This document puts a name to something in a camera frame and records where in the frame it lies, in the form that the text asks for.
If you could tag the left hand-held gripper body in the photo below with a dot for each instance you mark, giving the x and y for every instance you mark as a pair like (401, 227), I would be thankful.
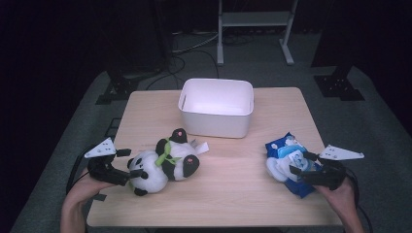
(103, 171)

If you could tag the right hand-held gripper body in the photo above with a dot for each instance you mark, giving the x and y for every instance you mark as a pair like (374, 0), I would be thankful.
(327, 178)

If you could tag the panda plush toy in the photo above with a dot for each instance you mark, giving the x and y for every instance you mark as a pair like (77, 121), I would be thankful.
(152, 171)

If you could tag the blue wet wipes pack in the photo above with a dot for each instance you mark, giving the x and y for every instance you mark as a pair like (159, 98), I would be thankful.
(281, 149)

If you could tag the white plastic bin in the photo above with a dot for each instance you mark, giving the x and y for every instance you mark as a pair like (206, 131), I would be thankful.
(215, 123)

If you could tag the person's right hand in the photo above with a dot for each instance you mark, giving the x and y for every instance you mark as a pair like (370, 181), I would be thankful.
(341, 199)

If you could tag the person's left hand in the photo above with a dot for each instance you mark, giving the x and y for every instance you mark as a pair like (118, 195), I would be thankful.
(84, 189)

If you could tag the dark tape piece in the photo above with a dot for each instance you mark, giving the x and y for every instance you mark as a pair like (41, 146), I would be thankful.
(100, 197)

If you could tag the black stand base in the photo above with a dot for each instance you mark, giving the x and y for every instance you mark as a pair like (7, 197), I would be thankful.
(118, 89)
(338, 85)

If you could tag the white metal stand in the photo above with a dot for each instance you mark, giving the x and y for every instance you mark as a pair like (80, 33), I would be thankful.
(256, 18)

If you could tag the black floor outlet frame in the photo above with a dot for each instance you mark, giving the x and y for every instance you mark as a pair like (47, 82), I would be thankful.
(111, 127)

